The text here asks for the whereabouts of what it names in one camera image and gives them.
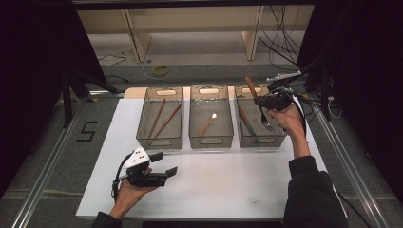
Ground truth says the wooden handled knife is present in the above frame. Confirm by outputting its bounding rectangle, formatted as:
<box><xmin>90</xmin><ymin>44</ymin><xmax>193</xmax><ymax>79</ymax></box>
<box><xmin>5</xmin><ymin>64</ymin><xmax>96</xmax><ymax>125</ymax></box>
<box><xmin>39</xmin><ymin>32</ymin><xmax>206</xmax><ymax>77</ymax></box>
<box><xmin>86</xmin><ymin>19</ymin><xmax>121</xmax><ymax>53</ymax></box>
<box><xmin>237</xmin><ymin>104</ymin><xmax>259</xmax><ymax>143</ymax></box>

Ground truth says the bundle of black cables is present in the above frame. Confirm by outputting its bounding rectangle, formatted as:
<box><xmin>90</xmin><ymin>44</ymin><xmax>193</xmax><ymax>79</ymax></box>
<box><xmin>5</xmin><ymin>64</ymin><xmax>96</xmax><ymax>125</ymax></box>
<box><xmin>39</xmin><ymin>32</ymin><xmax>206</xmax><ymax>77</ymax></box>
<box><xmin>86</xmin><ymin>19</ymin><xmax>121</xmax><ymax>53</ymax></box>
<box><xmin>258</xmin><ymin>4</ymin><xmax>307</xmax><ymax>69</ymax></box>

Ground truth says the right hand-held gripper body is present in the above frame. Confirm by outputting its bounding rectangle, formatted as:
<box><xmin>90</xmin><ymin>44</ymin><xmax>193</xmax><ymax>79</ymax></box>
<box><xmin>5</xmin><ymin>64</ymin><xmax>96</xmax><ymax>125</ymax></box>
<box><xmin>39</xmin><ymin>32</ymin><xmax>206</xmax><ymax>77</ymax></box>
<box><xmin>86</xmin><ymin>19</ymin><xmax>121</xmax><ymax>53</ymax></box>
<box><xmin>255</xmin><ymin>80</ymin><xmax>295</xmax><ymax>112</ymax></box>

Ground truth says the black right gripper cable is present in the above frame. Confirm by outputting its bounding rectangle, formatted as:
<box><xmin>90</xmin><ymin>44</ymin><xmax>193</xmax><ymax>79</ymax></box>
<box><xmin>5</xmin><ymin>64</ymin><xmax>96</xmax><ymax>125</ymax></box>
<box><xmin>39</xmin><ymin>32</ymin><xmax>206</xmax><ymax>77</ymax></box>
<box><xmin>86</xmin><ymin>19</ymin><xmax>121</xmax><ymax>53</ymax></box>
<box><xmin>293</xmin><ymin>94</ymin><xmax>309</xmax><ymax>139</ymax></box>

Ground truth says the white table sheet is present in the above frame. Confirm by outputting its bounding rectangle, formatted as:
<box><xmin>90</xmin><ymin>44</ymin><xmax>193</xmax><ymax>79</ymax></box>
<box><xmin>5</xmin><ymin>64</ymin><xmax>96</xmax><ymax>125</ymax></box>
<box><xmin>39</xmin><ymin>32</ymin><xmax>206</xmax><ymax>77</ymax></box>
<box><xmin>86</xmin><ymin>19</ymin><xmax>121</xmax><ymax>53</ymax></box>
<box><xmin>75</xmin><ymin>85</ymin><xmax>328</xmax><ymax>220</ymax></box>

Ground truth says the light wooden shelf unit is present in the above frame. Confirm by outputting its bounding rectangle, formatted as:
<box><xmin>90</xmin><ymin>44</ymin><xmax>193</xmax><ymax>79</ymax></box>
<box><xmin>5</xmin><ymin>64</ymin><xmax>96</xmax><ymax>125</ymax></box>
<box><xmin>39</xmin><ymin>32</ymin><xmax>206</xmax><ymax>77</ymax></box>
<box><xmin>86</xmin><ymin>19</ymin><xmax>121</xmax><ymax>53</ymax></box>
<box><xmin>77</xmin><ymin>4</ymin><xmax>315</xmax><ymax>63</ymax></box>

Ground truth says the smoky clear plastic bin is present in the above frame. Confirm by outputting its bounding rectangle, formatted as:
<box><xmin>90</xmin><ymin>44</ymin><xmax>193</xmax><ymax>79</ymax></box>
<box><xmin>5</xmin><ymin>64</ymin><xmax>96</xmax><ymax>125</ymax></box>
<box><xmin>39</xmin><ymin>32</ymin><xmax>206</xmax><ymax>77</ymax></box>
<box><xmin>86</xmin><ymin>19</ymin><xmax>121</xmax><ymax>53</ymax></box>
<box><xmin>188</xmin><ymin>85</ymin><xmax>235</xmax><ymax>149</ymax></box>
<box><xmin>136</xmin><ymin>87</ymin><xmax>184</xmax><ymax>150</ymax></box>
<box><xmin>234</xmin><ymin>85</ymin><xmax>288</xmax><ymax>148</ymax></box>

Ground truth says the yellow tape roll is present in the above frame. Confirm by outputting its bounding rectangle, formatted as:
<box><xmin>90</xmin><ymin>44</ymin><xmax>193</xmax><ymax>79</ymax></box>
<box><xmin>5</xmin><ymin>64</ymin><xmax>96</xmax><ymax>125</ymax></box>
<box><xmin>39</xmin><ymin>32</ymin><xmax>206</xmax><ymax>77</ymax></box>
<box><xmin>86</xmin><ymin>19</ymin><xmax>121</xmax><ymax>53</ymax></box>
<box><xmin>151</xmin><ymin>65</ymin><xmax>170</xmax><ymax>77</ymax></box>

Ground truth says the tan wooden board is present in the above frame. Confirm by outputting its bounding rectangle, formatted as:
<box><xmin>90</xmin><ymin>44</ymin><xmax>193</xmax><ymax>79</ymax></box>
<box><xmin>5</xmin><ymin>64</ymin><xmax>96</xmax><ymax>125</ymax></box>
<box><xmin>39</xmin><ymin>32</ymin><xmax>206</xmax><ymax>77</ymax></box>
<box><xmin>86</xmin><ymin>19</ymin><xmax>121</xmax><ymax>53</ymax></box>
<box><xmin>123</xmin><ymin>86</ymin><xmax>150</xmax><ymax>100</ymax></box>

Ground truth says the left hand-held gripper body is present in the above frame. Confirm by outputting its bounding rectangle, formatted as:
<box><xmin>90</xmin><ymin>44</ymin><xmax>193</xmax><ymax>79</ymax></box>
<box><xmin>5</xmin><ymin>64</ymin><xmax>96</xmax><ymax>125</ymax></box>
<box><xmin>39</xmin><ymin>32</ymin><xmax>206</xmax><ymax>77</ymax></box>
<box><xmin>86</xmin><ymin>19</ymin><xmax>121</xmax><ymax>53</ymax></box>
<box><xmin>122</xmin><ymin>145</ymin><xmax>169</xmax><ymax>188</ymax></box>

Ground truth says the aluminium rail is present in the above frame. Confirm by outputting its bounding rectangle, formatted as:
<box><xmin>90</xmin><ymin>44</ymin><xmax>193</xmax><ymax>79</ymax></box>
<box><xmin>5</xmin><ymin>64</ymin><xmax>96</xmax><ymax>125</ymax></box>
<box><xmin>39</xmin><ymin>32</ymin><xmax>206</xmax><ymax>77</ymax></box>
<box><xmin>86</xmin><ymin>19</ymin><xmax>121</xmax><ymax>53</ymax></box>
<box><xmin>10</xmin><ymin>98</ymin><xmax>88</xmax><ymax>228</ymax></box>
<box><xmin>312</xmin><ymin>94</ymin><xmax>381</xmax><ymax>228</ymax></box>

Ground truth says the person's right hand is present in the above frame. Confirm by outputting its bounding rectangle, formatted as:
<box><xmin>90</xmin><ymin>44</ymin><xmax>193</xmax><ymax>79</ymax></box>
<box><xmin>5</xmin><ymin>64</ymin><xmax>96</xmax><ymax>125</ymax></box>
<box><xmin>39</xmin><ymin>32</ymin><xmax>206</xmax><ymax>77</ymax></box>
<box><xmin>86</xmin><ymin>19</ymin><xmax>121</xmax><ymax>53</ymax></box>
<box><xmin>265</xmin><ymin>104</ymin><xmax>307</xmax><ymax>142</ymax></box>

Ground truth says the thin black floor cable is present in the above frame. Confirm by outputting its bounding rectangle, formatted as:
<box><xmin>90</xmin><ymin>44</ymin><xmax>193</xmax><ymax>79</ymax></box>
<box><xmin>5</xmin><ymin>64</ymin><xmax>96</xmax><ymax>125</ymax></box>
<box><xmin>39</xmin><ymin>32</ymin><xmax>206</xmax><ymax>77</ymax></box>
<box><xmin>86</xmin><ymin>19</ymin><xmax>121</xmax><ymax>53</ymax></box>
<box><xmin>97</xmin><ymin>53</ymin><xmax>127</xmax><ymax>68</ymax></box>

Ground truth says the black metal stand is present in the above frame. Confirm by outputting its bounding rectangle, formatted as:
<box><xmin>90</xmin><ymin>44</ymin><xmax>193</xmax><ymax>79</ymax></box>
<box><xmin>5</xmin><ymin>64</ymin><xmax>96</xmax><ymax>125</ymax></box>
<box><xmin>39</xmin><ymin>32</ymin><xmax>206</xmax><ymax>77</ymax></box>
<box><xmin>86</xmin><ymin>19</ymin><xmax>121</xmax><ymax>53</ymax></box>
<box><xmin>61</xmin><ymin>63</ymin><xmax>126</xmax><ymax>129</ymax></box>

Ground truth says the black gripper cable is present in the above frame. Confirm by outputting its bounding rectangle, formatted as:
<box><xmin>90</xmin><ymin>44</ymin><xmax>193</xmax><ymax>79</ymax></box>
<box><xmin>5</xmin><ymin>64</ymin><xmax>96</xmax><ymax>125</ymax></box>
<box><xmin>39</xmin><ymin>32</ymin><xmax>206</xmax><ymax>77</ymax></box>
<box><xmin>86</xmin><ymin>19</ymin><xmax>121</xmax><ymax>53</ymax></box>
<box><xmin>111</xmin><ymin>153</ymin><xmax>134</xmax><ymax>201</ymax></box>
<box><xmin>293</xmin><ymin>94</ymin><xmax>309</xmax><ymax>139</ymax></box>

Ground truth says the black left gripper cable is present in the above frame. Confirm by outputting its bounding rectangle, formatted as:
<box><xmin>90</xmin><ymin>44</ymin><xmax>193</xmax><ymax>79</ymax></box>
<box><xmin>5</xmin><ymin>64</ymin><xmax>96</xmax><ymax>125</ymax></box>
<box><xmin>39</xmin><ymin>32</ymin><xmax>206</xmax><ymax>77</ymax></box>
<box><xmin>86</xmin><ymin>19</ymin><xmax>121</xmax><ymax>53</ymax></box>
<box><xmin>111</xmin><ymin>153</ymin><xmax>134</xmax><ymax>201</ymax></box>

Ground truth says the brown wooden chopstick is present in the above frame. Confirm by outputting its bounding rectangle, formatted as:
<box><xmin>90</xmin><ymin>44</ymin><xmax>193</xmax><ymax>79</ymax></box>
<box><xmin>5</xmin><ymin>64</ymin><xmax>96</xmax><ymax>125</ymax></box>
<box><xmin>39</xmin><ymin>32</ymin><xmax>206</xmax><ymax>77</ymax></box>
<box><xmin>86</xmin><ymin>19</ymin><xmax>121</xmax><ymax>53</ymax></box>
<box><xmin>148</xmin><ymin>104</ymin><xmax>182</xmax><ymax>145</ymax></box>
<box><xmin>147</xmin><ymin>99</ymin><xmax>166</xmax><ymax>141</ymax></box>

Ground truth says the black curtain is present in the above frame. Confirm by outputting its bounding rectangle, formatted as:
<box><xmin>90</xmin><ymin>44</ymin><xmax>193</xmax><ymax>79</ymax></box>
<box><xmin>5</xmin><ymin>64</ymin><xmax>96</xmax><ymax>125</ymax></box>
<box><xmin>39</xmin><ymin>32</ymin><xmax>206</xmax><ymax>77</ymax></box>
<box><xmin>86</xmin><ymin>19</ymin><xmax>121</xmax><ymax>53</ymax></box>
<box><xmin>297</xmin><ymin>0</ymin><xmax>403</xmax><ymax>198</ymax></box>
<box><xmin>0</xmin><ymin>0</ymin><xmax>107</xmax><ymax>198</ymax></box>

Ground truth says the white device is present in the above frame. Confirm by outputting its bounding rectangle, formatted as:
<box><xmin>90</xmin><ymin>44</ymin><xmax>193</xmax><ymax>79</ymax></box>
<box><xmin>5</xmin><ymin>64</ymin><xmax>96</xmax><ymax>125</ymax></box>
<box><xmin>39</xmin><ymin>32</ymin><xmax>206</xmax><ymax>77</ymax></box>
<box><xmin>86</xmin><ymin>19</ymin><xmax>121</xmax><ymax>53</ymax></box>
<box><xmin>265</xmin><ymin>70</ymin><xmax>302</xmax><ymax>83</ymax></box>

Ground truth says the white floor cable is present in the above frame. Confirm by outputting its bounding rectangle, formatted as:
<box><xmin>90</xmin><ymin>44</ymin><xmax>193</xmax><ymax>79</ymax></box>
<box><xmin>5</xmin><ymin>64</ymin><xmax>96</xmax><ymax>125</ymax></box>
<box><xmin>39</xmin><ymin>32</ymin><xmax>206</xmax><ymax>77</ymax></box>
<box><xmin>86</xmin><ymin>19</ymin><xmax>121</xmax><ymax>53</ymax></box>
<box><xmin>134</xmin><ymin>53</ymin><xmax>203</xmax><ymax>86</ymax></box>

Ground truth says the short wooden-handled knife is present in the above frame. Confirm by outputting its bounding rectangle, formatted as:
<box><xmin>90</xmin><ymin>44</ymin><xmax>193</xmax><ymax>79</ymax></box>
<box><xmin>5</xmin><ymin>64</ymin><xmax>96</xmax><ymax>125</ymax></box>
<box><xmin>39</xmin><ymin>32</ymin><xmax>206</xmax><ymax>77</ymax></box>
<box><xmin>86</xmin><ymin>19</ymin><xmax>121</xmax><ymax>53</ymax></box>
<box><xmin>244</xmin><ymin>76</ymin><xmax>274</xmax><ymax>131</ymax></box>

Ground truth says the person's left hand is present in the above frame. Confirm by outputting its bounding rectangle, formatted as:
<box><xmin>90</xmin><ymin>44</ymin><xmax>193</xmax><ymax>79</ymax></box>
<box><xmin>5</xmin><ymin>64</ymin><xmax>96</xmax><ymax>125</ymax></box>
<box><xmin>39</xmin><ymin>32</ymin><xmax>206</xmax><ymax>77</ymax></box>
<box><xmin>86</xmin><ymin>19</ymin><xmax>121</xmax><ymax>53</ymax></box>
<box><xmin>108</xmin><ymin>180</ymin><xmax>159</xmax><ymax>220</ymax></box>

